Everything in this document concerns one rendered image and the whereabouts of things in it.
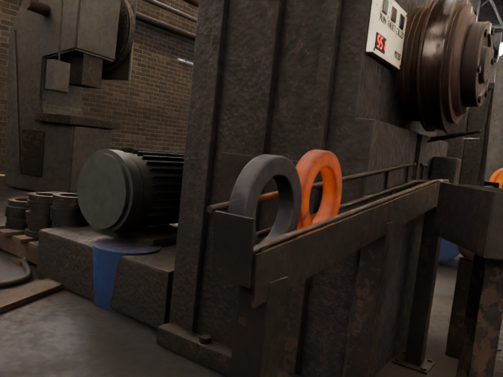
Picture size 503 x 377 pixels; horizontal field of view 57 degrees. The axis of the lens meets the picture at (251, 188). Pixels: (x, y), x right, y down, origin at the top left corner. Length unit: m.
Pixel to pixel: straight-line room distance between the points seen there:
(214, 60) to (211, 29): 0.13
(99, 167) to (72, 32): 3.35
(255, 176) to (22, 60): 5.30
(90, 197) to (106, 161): 0.20
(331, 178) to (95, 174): 1.44
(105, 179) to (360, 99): 1.23
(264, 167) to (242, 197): 0.06
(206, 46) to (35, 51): 4.19
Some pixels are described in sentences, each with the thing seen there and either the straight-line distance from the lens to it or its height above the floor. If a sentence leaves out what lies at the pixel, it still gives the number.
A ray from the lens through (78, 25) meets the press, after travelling 5.42.
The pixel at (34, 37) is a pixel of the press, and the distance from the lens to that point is 5.83.
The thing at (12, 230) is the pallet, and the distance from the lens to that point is 2.99.
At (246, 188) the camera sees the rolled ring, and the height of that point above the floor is 0.69.
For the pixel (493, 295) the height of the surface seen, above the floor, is 0.47.
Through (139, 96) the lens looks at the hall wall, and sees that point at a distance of 8.68.
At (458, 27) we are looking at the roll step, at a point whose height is 1.20.
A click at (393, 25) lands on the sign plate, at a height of 1.17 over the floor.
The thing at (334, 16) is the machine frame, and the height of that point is 1.15.
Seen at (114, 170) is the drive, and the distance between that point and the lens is 2.12.
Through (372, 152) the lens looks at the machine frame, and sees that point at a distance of 1.37.
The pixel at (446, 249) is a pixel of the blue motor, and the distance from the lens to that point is 3.86.
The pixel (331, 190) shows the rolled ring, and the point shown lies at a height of 0.69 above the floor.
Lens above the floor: 0.76
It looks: 5 degrees down
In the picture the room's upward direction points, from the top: 6 degrees clockwise
